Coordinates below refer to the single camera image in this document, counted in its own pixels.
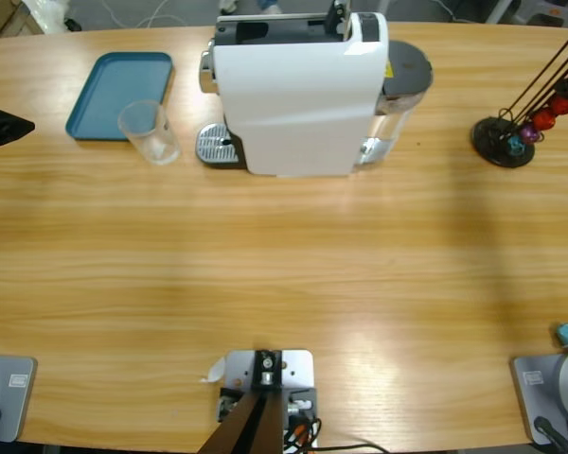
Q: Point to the clear plastic cup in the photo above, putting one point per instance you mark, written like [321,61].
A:
[154,137]

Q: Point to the red coffee capsule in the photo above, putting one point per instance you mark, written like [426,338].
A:
[544,119]
[563,106]

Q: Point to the purple coffee capsule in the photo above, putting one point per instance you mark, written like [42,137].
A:
[531,134]

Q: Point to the white coffee machine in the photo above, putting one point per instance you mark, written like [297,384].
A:
[303,109]

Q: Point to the brown cardboard box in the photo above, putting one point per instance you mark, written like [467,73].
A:
[5,16]

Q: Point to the black capsule stand with rods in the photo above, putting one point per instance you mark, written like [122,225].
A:
[497,142]

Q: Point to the white plastic bag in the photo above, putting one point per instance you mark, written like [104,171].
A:
[47,12]

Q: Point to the blue plastic tray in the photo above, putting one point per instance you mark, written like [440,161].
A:
[118,90]

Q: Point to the clear water tank dark lid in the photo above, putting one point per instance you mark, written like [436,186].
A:
[407,66]

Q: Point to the white paper tape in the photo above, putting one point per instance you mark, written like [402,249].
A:
[215,371]

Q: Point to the arm grey base plate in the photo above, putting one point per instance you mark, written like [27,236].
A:
[523,392]
[14,418]

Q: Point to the white mount block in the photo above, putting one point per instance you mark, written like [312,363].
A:
[296,373]

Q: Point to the dark camera post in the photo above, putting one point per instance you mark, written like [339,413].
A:
[260,425]

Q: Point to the black mount bracket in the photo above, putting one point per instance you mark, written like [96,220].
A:
[307,402]

